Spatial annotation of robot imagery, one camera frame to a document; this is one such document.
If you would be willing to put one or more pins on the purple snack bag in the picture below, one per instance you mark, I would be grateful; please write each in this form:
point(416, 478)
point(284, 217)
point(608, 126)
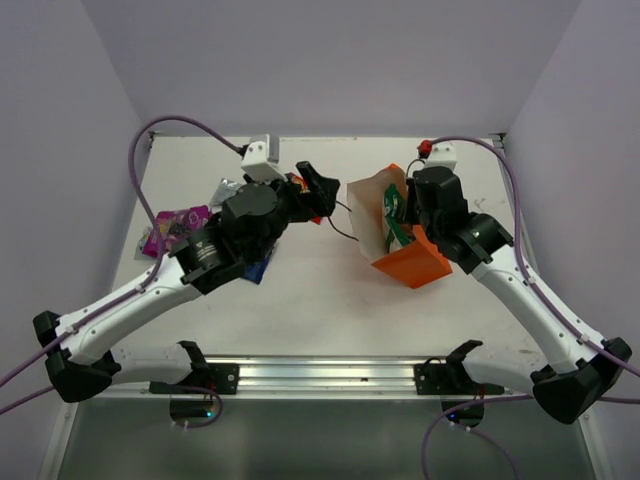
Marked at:
point(173, 227)

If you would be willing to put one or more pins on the red snack packet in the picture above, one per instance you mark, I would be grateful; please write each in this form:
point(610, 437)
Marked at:
point(300, 182)

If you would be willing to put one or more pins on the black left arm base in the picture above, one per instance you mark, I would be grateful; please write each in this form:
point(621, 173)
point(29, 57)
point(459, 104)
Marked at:
point(202, 377)

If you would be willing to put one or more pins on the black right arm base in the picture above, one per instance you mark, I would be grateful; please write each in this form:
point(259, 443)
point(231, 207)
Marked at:
point(446, 375)

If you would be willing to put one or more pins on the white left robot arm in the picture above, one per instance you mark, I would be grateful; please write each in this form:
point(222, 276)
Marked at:
point(84, 350)

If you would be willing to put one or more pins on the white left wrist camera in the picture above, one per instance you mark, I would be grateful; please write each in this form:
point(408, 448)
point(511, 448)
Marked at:
point(261, 158)

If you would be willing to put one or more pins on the blue Burts crisps bag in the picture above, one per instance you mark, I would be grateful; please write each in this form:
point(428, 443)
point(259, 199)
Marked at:
point(254, 273)

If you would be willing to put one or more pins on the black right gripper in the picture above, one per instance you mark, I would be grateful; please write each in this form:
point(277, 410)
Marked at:
point(410, 197)

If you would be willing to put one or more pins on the silver grey snack packet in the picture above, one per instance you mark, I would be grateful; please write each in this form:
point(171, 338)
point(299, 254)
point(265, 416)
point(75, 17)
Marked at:
point(226, 189)

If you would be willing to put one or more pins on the aluminium front mounting rail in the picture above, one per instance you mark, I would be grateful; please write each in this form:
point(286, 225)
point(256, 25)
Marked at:
point(331, 377)

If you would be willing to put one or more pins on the light blue snack packet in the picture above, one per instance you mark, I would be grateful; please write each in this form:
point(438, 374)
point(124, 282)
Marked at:
point(139, 254)

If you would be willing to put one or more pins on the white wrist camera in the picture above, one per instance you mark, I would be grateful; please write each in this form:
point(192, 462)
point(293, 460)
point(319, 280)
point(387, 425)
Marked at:
point(261, 158)
point(441, 154)

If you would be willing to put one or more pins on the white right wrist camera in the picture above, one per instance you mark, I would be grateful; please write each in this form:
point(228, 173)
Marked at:
point(441, 154)

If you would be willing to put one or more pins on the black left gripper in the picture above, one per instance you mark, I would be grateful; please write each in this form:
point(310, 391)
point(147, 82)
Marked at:
point(319, 201)

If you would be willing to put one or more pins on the green snack bag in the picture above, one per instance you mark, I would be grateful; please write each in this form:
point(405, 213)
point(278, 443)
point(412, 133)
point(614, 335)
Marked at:
point(397, 233)

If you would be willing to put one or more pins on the aluminium table edge rail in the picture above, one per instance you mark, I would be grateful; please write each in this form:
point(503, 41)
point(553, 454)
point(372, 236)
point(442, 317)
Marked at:
point(497, 140)

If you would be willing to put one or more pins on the orange paper bag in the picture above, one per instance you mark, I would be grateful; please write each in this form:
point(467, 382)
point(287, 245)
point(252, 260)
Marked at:
point(376, 207)

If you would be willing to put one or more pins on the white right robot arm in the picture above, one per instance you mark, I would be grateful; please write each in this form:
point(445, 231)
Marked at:
point(579, 364)

